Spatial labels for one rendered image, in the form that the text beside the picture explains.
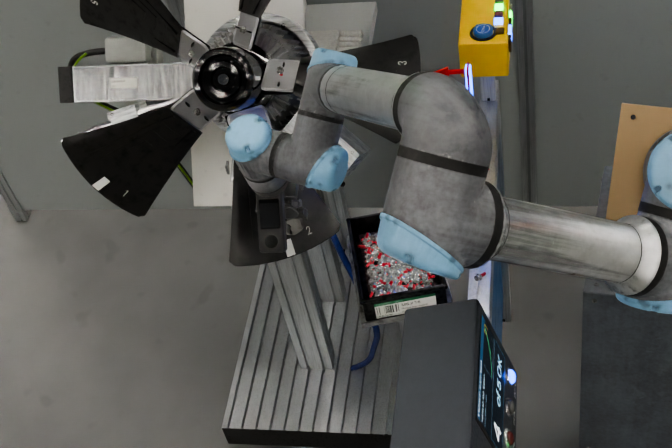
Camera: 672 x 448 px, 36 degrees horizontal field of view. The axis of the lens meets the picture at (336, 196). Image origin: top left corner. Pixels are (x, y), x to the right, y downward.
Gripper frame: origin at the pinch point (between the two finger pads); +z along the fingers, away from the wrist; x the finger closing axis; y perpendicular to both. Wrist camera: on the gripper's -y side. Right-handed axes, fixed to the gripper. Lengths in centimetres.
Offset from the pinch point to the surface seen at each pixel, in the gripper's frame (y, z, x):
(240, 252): -4.4, -1.1, 9.3
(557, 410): -6, 99, -50
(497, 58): 42, 7, -37
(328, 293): 24, 97, 14
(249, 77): 22.4, -19.6, 6.0
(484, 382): -38, -38, -39
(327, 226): 3.6, 4.8, -5.6
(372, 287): -6.4, 10.9, -14.1
